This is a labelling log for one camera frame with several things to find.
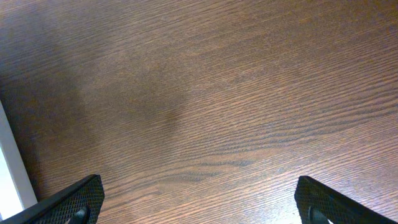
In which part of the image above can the white plastic cutlery tray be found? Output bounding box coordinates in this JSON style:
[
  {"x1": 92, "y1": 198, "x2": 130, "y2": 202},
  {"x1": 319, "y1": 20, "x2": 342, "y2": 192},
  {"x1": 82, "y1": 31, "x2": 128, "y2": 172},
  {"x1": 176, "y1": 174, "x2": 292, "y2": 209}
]
[{"x1": 1, "y1": 108, "x2": 37, "y2": 221}]

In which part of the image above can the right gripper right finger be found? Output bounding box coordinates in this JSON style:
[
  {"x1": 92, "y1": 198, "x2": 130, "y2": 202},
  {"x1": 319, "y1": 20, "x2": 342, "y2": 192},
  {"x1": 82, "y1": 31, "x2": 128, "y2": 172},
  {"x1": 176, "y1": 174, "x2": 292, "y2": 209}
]
[{"x1": 294, "y1": 175, "x2": 397, "y2": 224}]

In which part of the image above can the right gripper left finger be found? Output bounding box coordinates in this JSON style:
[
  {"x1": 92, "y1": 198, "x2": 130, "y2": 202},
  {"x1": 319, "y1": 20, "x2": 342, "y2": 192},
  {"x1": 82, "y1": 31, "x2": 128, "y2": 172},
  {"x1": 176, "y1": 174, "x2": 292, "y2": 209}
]
[{"x1": 1, "y1": 174, "x2": 105, "y2": 224}]

